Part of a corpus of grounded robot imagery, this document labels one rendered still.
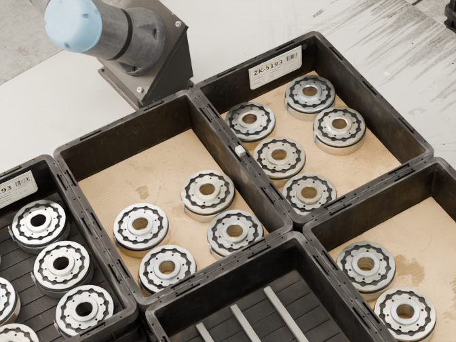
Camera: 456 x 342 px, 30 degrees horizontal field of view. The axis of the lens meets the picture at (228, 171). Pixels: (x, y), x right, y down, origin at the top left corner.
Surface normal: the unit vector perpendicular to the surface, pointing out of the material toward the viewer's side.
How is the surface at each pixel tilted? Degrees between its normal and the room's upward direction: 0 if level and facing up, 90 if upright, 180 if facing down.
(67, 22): 45
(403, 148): 90
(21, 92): 0
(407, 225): 0
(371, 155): 0
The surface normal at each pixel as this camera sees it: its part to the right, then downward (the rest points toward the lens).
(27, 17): -0.07, -0.62
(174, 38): -0.61, -0.09
